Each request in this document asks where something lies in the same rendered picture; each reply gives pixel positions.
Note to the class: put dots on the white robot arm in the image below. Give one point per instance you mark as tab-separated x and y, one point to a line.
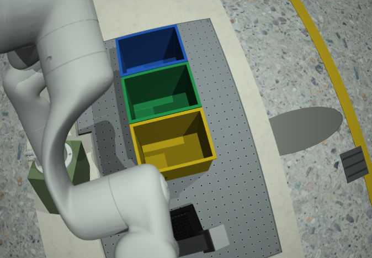
58	44

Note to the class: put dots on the green open-top bin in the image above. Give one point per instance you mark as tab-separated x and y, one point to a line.
160	92

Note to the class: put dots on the yellow open bin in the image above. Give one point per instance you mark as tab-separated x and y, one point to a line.
181	138

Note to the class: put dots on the blue open-top bin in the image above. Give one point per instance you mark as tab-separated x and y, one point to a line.
150	50

